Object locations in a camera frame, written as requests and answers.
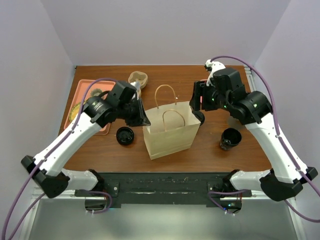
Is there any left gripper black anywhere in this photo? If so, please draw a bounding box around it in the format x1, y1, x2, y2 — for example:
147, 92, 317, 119
118, 96, 151, 127

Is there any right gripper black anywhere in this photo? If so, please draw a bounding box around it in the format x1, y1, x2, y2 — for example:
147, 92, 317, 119
189, 79, 231, 111

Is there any black cup lid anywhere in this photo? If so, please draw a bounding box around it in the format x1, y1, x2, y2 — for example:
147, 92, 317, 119
192, 111, 205, 126
116, 126, 135, 146

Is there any brown paper bag with handles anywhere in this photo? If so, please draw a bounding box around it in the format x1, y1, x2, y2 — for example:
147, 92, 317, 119
142, 84, 201, 160

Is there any black coffee cup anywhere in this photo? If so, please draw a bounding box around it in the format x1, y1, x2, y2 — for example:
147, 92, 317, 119
219, 128, 242, 151

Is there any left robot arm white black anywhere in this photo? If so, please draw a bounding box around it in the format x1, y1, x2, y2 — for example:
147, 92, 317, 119
21, 81, 151, 198

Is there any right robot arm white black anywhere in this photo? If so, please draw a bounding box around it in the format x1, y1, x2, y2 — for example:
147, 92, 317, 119
189, 63, 318, 202

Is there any grey straw holder cup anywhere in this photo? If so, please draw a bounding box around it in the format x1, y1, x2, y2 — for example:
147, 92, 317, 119
227, 116, 244, 129

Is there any cardboard cup carrier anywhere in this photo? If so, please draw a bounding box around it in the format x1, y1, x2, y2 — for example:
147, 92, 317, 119
128, 71, 148, 93

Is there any small grey ceramic cup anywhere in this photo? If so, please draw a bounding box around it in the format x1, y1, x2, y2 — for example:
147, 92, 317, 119
90, 88, 109, 98

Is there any yellow woven coaster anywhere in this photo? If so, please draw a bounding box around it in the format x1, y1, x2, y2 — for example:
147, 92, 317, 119
68, 102, 81, 123

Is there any salmon pink tray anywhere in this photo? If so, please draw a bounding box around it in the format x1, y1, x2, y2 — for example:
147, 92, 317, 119
63, 79, 115, 130

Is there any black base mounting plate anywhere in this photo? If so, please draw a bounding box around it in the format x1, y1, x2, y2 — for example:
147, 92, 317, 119
75, 172, 240, 210

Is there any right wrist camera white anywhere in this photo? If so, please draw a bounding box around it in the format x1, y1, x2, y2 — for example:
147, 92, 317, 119
204, 59, 226, 87

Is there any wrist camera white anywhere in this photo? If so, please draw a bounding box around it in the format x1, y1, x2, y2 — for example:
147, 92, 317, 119
130, 81, 141, 99
204, 59, 226, 87

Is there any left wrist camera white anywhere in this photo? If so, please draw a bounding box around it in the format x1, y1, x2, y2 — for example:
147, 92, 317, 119
130, 81, 141, 99

